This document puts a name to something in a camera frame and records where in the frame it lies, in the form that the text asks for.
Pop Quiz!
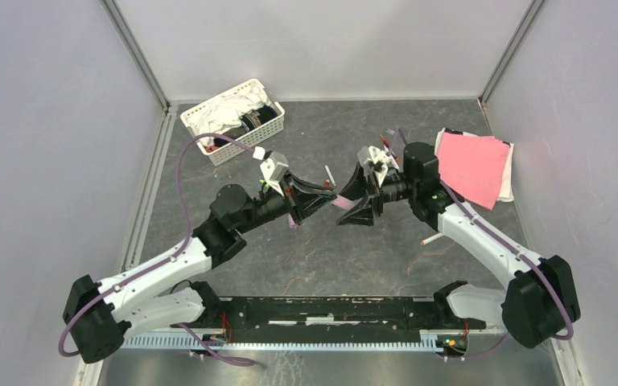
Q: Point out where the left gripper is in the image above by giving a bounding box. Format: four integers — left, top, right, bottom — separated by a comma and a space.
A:
237, 170, 337, 234

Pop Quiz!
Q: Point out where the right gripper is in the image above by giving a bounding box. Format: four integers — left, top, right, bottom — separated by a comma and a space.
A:
332, 162, 417, 228

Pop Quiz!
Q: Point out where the purple pen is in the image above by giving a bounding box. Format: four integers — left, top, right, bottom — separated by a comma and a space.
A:
332, 195, 356, 211

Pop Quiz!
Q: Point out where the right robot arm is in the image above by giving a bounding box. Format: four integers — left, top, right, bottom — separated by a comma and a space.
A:
336, 142, 581, 348

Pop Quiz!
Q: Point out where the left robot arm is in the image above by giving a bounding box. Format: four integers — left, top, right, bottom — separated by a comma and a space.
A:
58, 172, 337, 364

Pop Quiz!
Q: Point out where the brown pen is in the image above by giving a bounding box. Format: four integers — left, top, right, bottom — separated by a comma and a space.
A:
380, 134, 398, 161

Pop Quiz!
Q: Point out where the dark cloth in basket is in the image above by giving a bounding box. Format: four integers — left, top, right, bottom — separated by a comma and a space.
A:
241, 105, 278, 133

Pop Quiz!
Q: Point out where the white plastic basket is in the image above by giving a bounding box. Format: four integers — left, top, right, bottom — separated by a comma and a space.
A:
180, 79, 285, 148

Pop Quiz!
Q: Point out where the white cloth in basket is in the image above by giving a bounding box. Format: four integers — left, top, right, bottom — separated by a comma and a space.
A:
183, 86, 271, 135

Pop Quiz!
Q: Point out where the white cloth under pink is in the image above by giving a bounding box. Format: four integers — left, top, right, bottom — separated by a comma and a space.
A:
435, 127, 516, 203

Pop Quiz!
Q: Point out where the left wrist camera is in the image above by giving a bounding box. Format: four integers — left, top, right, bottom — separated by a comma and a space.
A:
253, 146, 288, 195

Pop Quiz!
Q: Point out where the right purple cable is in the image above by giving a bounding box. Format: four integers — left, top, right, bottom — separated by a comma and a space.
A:
393, 127, 575, 360

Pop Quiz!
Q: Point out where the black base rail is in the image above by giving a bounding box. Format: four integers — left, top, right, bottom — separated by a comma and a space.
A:
170, 295, 487, 345

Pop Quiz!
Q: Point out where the white cable duct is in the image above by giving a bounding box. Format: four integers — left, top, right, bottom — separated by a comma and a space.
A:
122, 331, 443, 353

